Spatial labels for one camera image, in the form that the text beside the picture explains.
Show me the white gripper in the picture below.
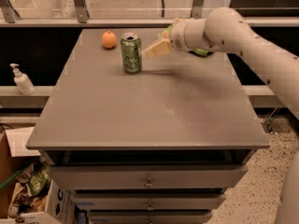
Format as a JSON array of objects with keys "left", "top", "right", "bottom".
[{"left": 144, "top": 19, "right": 206, "bottom": 59}]

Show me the green soda can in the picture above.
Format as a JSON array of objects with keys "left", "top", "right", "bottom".
[{"left": 121, "top": 32, "right": 142, "bottom": 74}]

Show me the orange fruit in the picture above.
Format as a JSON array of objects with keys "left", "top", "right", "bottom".
[{"left": 102, "top": 31, "right": 117, "bottom": 49}]

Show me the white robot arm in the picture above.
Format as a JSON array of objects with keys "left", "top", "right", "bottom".
[{"left": 143, "top": 7, "right": 299, "bottom": 224}]

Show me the green chip bag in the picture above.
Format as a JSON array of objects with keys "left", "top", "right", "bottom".
[{"left": 158, "top": 24, "right": 214, "bottom": 57}]

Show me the grey drawer cabinet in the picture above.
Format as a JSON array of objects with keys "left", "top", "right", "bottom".
[{"left": 28, "top": 29, "right": 269, "bottom": 224}]

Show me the white pump bottle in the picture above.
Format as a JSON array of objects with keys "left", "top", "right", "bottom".
[{"left": 10, "top": 63, "right": 36, "bottom": 95}]

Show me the white printed box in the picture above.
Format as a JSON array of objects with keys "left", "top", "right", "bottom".
[{"left": 0, "top": 180, "right": 75, "bottom": 224}]

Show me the cardboard box with trash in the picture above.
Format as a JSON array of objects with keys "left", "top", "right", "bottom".
[{"left": 0, "top": 128, "right": 50, "bottom": 218}]

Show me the metal railing frame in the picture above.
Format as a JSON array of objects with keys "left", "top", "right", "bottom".
[{"left": 0, "top": 0, "right": 299, "bottom": 27}]

